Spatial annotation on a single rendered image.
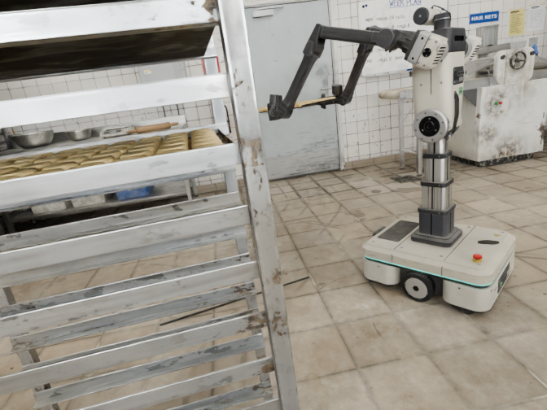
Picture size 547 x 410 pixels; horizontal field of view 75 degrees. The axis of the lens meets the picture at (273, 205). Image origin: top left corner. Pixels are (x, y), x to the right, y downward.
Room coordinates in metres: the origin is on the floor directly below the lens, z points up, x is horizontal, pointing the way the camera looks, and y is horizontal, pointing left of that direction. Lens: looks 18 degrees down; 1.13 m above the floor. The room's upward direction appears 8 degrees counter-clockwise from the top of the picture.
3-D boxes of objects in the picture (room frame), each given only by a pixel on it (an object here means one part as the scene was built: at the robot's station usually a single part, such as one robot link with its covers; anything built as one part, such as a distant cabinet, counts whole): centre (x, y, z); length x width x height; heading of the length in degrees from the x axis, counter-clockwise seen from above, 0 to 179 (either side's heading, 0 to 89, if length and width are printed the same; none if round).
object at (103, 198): (3.84, 1.94, 0.36); 0.47 x 0.38 x 0.26; 6
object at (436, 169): (1.74, -0.85, 0.53); 0.11 x 0.11 x 0.40; 44
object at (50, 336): (0.84, 0.40, 0.60); 0.64 x 0.03 x 0.03; 101
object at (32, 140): (3.77, 2.34, 0.95); 0.39 x 0.39 x 0.14
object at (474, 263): (1.75, -0.84, 0.24); 0.68 x 0.53 x 0.41; 44
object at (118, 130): (3.85, 1.51, 0.92); 0.32 x 0.30 x 0.09; 13
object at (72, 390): (0.84, 0.40, 0.42); 0.64 x 0.03 x 0.03; 101
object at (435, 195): (1.74, -0.85, 0.38); 0.13 x 0.13 x 0.40; 44
